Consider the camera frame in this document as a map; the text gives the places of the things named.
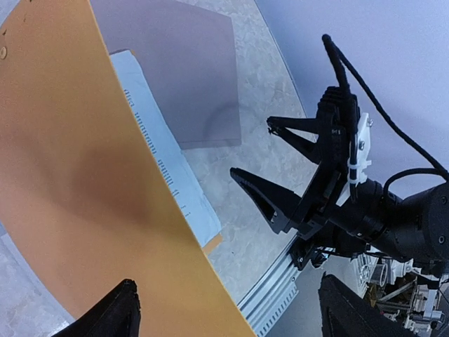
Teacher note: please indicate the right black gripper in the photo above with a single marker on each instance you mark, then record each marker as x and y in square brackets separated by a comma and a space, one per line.
[324, 140]

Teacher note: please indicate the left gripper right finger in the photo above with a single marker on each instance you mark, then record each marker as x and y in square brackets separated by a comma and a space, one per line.
[344, 313]

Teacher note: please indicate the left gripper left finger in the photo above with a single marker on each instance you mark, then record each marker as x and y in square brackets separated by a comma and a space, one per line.
[116, 314]

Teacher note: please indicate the stack of printed papers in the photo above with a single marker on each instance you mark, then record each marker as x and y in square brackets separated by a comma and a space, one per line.
[168, 155]

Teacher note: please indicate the orange file folder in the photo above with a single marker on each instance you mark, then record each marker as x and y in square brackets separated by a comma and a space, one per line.
[81, 194]

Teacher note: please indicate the translucent grey plastic sheet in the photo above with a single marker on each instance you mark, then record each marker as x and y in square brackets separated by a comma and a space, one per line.
[188, 57]

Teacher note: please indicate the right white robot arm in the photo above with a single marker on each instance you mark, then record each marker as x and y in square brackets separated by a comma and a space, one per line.
[327, 223]

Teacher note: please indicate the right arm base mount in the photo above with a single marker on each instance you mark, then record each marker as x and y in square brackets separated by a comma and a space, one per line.
[306, 252]

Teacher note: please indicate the front aluminium rail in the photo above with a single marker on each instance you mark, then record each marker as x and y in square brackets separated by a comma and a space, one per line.
[272, 294]

